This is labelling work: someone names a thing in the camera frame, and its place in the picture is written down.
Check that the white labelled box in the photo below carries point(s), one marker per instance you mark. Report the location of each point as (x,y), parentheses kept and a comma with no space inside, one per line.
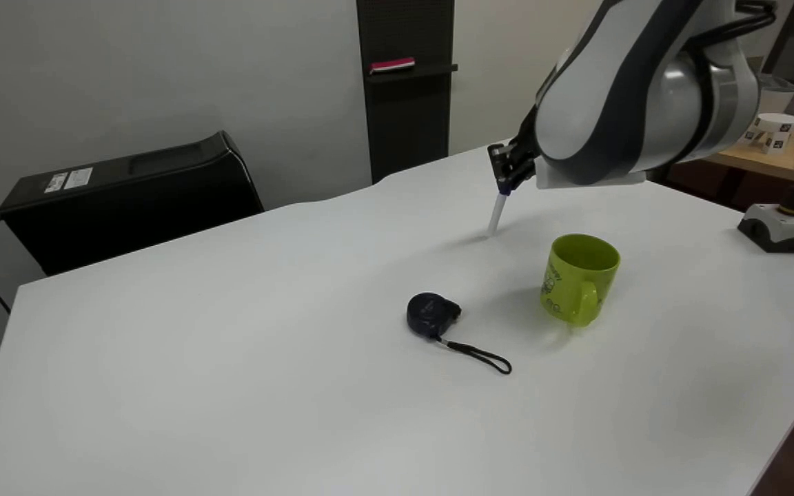
(773,131)

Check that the grey black small device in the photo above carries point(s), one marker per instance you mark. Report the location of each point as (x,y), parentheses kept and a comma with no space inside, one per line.
(784,228)

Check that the yellow green ceramic mug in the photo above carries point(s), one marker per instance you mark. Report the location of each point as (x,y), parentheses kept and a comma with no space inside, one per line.
(580,277)

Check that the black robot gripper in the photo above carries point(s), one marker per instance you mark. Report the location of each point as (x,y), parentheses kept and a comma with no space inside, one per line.
(524,148)

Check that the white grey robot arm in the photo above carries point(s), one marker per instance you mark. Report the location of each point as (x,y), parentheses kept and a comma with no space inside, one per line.
(645,91)

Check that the wooden side table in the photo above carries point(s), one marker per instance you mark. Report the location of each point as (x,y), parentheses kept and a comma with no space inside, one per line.
(784,160)

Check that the dark tall shelf unit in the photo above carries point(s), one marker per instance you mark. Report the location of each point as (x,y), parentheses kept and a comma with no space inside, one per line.
(412,112)

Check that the pink book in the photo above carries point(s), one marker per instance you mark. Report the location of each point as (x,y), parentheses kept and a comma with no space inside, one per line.
(389,65)

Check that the black computer tower case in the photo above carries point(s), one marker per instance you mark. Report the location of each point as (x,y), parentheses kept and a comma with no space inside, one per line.
(131,209)

